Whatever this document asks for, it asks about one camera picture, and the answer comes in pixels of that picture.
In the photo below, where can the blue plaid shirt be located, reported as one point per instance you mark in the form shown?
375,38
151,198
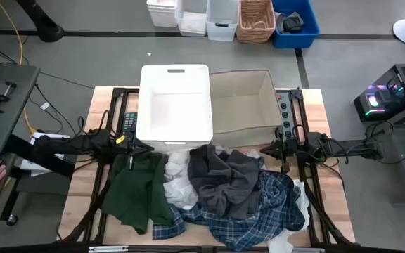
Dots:
273,211

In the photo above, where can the black stand base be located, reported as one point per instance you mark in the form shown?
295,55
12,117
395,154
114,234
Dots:
44,24

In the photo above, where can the large white plastic bin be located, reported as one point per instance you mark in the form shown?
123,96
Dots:
174,105

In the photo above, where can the silver metal bracket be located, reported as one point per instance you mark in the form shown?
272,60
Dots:
107,249

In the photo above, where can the wicker basket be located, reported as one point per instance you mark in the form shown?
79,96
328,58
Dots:
255,22

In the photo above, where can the blue plastic bin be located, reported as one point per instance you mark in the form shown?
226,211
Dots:
308,24

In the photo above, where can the grey side desk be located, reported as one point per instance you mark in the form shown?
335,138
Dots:
5,116

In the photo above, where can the dark cloth bundle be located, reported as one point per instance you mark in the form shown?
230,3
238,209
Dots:
292,22

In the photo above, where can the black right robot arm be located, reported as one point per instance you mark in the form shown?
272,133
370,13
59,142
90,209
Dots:
339,147

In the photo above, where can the black calculator green keys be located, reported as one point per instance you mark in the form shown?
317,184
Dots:
129,122

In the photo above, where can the dark grey garment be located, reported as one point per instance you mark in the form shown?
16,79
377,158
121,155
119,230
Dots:
223,182

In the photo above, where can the translucent storage bin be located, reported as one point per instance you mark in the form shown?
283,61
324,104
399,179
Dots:
192,19

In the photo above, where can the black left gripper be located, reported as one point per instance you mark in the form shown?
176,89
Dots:
127,145

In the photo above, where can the small white storage bin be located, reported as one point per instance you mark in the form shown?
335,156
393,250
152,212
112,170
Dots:
162,12

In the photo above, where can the white garment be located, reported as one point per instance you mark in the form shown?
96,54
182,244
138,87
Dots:
178,182

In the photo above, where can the dark green garment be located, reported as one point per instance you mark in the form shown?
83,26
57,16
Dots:
135,189

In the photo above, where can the grey power strip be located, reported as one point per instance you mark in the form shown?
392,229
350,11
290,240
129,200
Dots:
285,112

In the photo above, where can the black computer case RGB lights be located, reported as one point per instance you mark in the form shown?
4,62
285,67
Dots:
382,98

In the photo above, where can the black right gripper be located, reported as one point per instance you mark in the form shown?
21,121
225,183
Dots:
285,145

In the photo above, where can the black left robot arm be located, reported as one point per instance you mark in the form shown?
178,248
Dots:
65,147

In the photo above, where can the beige fabric box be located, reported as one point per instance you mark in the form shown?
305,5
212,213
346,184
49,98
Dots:
241,105

